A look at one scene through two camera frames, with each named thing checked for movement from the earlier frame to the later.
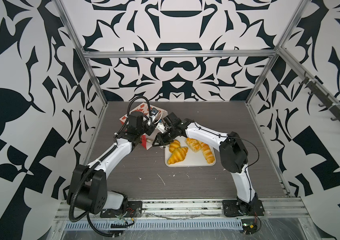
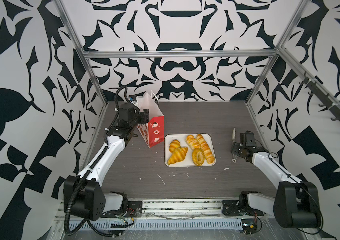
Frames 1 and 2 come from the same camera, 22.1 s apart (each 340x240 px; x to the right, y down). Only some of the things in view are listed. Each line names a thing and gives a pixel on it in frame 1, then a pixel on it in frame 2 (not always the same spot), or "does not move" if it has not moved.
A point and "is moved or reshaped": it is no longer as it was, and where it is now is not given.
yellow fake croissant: x=178 y=155 does not move
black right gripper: x=161 y=139 → x=235 y=147
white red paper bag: x=142 y=120 is moved or reshaped
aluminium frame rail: x=276 y=208 does not move
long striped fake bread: x=207 y=153 does not move
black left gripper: x=151 y=128 → x=143 y=116
